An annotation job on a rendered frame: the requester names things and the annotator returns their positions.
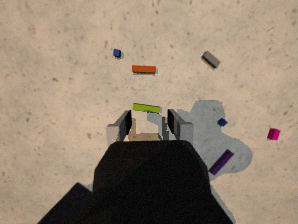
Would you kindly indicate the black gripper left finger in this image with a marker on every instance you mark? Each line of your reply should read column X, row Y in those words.
column 117, row 132

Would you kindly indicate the small blue block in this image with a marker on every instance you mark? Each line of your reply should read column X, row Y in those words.
column 222, row 122
column 116, row 53

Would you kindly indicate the olive green rod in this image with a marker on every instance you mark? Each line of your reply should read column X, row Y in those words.
column 145, row 107

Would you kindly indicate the purple rod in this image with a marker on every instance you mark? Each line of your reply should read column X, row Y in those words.
column 221, row 162

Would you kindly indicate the small magenta block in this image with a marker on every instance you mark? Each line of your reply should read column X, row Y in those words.
column 273, row 134

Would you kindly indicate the orange rod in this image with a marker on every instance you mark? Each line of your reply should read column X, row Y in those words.
column 144, row 69

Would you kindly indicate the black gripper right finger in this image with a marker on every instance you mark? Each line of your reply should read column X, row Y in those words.
column 181, row 129

